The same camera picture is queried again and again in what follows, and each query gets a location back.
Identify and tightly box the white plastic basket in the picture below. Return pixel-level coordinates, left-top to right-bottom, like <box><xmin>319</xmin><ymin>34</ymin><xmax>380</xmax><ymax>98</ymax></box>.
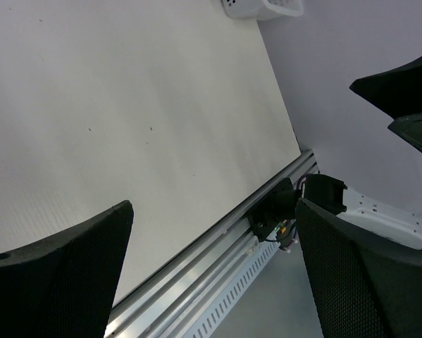
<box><xmin>222</xmin><ymin>0</ymin><xmax>304</xmax><ymax>20</ymax></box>

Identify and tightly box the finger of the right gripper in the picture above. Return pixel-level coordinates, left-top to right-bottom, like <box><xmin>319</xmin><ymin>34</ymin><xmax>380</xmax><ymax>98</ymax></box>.
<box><xmin>349</xmin><ymin>56</ymin><xmax>422</xmax><ymax>119</ymax></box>
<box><xmin>387</xmin><ymin>113</ymin><xmax>422</xmax><ymax>153</ymax></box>

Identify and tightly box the white slotted cable duct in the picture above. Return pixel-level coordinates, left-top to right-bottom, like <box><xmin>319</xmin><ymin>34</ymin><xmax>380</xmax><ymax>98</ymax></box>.
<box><xmin>178</xmin><ymin>243</ymin><xmax>280</xmax><ymax>338</ymax></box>

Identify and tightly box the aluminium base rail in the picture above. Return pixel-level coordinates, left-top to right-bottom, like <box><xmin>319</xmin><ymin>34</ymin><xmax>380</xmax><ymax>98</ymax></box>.
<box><xmin>105</xmin><ymin>150</ymin><xmax>318</xmax><ymax>337</ymax></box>

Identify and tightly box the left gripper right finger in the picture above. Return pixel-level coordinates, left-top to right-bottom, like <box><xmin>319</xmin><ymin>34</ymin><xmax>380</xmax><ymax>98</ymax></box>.
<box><xmin>296</xmin><ymin>199</ymin><xmax>422</xmax><ymax>337</ymax></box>

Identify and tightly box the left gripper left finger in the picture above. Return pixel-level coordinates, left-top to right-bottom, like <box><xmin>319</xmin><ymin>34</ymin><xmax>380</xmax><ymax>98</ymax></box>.
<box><xmin>0</xmin><ymin>201</ymin><xmax>133</xmax><ymax>337</ymax></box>

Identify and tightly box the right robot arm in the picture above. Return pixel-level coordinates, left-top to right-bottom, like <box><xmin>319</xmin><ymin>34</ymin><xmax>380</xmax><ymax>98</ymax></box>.
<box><xmin>297</xmin><ymin>56</ymin><xmax>422</xmax><ymax>250</ymax></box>

